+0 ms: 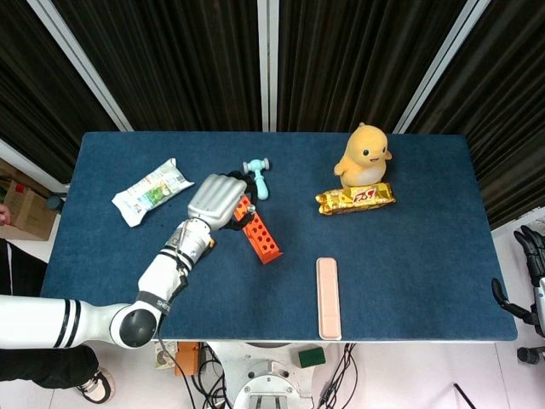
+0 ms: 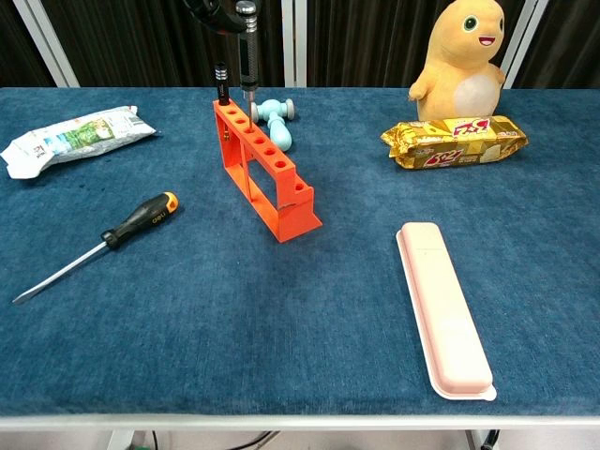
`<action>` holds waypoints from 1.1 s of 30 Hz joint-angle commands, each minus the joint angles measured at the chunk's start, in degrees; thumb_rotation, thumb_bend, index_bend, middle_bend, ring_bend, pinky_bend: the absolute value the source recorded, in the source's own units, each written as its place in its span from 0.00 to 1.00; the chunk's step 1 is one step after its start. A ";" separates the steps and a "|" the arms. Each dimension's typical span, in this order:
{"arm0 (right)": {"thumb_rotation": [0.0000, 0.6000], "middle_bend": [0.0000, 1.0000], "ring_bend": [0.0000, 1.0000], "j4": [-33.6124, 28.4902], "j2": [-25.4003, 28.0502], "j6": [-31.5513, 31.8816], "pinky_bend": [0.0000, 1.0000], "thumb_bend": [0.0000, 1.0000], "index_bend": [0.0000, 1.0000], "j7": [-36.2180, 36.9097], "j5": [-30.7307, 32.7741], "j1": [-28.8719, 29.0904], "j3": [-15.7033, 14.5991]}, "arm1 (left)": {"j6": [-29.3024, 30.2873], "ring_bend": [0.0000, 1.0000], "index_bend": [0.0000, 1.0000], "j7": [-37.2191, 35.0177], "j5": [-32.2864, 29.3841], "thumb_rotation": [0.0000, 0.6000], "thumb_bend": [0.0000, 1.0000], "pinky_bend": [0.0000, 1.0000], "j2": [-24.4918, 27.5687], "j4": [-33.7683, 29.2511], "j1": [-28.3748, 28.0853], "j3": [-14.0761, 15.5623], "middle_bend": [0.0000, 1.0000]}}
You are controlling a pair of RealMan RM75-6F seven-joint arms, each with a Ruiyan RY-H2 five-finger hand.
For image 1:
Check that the grey round foot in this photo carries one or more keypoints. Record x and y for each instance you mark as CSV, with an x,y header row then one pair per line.
x,y
55,202

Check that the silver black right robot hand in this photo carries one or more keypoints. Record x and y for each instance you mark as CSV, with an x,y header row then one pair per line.
x,y
532,264

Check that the person black trouser leg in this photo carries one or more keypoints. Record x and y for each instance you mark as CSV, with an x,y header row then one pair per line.
x,y
42,366

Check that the golden yellow snack pack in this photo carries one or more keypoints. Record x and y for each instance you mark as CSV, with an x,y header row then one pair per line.
x,y
355,198

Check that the yellow duck plush toy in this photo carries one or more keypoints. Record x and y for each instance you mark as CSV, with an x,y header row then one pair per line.
x,y
365,159

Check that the blue table cover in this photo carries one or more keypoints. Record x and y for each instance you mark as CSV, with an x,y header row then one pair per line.
x,y
383,264

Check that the white frame post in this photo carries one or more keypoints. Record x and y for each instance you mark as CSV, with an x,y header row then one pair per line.
x,y
267,64
443,68
81,64

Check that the white printed snack bag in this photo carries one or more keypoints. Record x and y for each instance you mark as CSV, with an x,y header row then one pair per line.
x,y
150,192

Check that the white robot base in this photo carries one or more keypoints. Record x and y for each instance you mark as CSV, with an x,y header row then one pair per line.
x,y
264,375

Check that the person black upper clothing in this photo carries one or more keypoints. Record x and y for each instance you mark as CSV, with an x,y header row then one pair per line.
x,y
17,268

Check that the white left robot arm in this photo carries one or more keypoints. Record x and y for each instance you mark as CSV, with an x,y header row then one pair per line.
x,y
89,317

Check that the black pleated curtain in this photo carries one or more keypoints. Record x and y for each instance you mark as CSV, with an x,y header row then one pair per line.
x,y
511,128
30,106
170,64
362,59

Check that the small orange box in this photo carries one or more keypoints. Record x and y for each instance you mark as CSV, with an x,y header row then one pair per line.
x,y
187,358

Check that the thin black rod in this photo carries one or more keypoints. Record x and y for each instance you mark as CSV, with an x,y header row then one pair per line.
x,y
464,396

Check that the person bare hand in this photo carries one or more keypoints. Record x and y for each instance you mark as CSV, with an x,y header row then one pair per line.
x,y
3,214

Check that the brown cardboard box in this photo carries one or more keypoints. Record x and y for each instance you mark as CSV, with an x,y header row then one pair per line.
x,y
25,213

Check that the white black sneaker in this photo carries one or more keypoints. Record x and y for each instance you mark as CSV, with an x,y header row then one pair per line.
x,y
98,385

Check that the long pink case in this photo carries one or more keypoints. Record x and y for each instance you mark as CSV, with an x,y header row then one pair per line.
x,y
328,298

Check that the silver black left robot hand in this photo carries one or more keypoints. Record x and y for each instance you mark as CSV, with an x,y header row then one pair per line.
x,y
215,200

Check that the green block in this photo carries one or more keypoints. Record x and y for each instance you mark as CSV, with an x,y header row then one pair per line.
x,y
311,357

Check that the orange screwdriver holder block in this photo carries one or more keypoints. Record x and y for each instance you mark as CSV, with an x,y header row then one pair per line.
x,y
262,236

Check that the light blue toy hammer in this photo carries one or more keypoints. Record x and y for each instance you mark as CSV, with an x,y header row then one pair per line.
x,y
259,179

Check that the black caster wheel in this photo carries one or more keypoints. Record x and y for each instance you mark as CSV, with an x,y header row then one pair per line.
x,y
530,355

